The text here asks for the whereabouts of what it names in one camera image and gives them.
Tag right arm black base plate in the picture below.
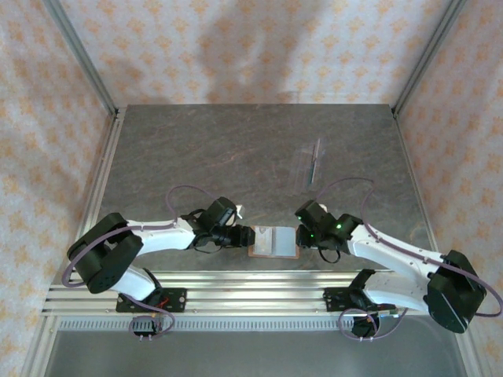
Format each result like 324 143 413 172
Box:
322 286 354 314

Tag grey slotted cable duct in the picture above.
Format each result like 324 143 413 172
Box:
57 317 433 331

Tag black cable junction box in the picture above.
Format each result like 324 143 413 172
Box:
351 313 381 342
129 315 165 343

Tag aluminium frame leg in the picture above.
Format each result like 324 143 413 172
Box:
451 331 486 377
17 316 60 377

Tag brown leather card holder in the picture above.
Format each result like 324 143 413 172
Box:
248 225 300 260

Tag grey metal panel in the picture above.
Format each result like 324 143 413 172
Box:
39 328 472 377

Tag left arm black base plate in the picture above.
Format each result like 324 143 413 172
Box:
116 287 188 314

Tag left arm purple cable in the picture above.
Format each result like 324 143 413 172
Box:
62 184 215 339

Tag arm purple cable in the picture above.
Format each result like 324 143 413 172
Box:
316 177 503 342
62 184 215 339

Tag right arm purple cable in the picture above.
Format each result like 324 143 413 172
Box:
316 177 503 342

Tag aluminium table side rail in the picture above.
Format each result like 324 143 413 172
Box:
64 108 127 284
392 113 447 276

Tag long aluminium rail beams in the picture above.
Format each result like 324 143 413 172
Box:
41 269 431 317

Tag aluminium frame post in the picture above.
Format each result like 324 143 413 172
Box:
391 0 468 119
41 0 121 119

